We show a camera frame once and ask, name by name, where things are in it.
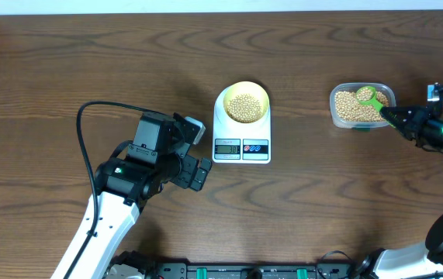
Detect green plastic measuring scoop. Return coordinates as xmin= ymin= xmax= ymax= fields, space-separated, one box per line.
xmin=355 ymin=85 xmax=389 ymax=129

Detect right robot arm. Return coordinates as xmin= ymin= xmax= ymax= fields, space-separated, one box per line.
xmin=358 ymin=106 xmax=443 ymax=278

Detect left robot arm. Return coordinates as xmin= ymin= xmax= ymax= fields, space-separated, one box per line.
xmin=52 ymin=154 xmax=212 ymax=278

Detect white digital kitchen scale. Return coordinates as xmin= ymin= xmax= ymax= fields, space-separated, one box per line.
xmin=212 ymin=86 xmax=272 ymax=164

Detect soybeans in yellow bowl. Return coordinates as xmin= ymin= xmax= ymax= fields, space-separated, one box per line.
xmin=227 ymin=94 xmax=262 ymax=123

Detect yellow plastic bowl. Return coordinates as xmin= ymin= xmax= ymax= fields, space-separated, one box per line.
xmin=223 ymin=81 xmax=270 ymax=121

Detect green tape label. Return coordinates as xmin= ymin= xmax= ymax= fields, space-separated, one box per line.
xmin=352 ymin=127 xmax=371 ymax=133

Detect pile of dried soybeans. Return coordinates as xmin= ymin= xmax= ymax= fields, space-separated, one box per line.
xmin=334 ymin=91 xmax=383 ymax=122

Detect clear plastic bean container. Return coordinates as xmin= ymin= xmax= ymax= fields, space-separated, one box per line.
xmin=330 ymin=82 xmax=396 ymax=129

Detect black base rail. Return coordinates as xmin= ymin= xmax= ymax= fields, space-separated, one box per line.
xmin=104 ymin=250 xmax=362 ymax=279

